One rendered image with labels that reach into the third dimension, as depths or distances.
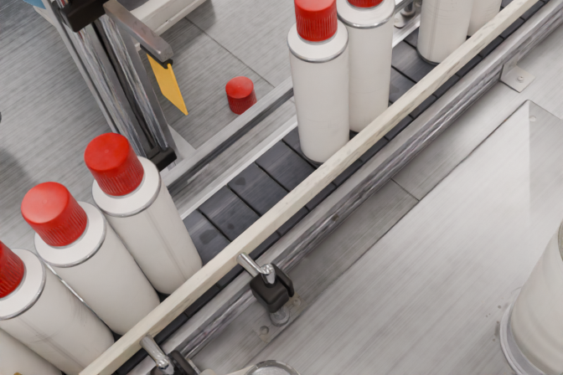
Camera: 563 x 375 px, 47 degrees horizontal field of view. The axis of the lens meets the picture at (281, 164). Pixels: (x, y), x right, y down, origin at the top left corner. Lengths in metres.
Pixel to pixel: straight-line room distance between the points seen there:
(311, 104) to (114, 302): 0.24
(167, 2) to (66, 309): 0.47
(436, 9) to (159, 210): 0.35
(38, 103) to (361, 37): 0.45
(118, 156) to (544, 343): 0.33
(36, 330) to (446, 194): 0.39
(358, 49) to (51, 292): 0.32
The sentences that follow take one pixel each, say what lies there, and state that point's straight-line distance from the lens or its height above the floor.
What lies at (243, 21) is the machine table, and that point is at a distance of 0.87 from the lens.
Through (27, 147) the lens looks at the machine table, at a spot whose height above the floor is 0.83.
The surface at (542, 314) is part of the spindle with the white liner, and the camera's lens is 0.49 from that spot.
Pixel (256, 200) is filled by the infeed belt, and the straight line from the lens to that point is 0.64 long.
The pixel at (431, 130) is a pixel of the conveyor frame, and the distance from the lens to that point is 0.72.
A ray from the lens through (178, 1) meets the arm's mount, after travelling 0.88.
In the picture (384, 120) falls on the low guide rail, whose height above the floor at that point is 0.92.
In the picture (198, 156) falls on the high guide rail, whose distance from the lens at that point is 0.58.
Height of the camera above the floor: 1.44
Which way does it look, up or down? 57 degrees down
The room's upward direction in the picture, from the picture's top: 10 degrees counter-clockwise
